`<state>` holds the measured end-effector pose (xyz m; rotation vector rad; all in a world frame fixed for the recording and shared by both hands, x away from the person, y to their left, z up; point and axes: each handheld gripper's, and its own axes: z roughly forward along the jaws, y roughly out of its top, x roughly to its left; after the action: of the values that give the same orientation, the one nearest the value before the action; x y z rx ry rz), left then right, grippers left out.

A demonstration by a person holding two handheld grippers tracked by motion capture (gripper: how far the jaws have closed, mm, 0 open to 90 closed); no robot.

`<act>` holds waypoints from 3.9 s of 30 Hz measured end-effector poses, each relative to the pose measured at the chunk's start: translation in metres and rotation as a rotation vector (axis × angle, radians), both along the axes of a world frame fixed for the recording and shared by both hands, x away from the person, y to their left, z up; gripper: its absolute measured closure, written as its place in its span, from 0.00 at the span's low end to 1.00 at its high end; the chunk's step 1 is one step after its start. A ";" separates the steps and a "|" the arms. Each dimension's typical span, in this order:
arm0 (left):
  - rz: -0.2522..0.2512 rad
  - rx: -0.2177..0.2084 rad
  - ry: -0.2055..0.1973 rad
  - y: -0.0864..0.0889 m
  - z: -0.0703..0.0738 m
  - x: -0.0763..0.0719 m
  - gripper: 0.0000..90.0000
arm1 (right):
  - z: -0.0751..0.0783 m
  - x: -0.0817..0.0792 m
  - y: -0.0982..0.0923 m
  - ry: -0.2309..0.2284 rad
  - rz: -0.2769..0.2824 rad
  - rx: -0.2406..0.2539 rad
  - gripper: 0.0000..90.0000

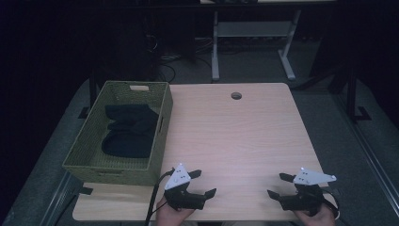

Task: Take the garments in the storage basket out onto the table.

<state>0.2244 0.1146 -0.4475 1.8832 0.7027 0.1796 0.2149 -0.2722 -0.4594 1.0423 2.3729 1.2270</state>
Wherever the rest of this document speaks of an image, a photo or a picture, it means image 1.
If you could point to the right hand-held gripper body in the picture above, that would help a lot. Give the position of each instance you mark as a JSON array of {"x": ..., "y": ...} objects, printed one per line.
[{"x": 304, "y": 201}]

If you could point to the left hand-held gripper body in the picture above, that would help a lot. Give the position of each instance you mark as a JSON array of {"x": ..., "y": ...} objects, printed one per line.
[{"x": 185, "y": 199}]

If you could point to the dark blue knit garment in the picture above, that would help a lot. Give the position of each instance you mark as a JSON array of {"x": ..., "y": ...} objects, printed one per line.
[{"x": 131, "y": 132}]

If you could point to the green woven basket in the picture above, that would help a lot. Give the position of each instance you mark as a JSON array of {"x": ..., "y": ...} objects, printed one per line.
[{"x": 91, "y": 138}]

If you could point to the person's right hand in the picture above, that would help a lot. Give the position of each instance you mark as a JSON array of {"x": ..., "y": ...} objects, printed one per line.
[{"x": 316, "y": 221}]

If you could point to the person's left hand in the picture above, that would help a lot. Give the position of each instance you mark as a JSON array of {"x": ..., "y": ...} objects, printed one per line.
[{"x": 169, "y": 218}]

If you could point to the black metal stand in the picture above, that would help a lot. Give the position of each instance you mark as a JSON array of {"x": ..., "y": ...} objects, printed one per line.
[{"x": 352, "y": 94}]

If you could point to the metal floor rail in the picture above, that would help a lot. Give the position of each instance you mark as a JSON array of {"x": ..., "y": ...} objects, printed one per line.
[
  {"x": 373, "y": 160},
  {"x": 58, "y": 197}
]

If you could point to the white metal desk frame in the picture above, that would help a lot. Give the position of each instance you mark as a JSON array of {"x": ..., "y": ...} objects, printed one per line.
[{"x": 251, "y": 29}]

